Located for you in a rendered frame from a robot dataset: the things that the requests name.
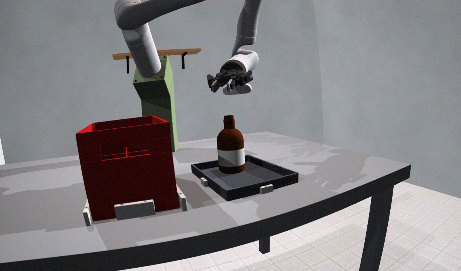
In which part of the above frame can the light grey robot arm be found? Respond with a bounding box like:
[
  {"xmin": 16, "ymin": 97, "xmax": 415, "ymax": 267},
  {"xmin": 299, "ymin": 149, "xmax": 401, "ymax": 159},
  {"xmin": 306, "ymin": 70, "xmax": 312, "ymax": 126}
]
[{"xmin": 114, "ymin": 0, "xmax": 262, "ymax": 95}]

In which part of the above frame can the red crate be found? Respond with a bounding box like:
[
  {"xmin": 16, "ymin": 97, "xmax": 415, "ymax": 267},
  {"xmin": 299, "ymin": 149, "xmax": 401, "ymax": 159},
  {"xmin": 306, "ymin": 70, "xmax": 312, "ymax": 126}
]
[{"xmin": 76, "ymin": 116, "xmax": 180, "ymax": 221}]

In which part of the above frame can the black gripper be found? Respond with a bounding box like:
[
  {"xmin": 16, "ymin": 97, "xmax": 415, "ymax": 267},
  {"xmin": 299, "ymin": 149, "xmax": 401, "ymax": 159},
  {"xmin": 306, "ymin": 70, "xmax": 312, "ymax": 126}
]
[{"xmin": 207, "ymin": 59, "xmax": 253, "ymax": 93}]

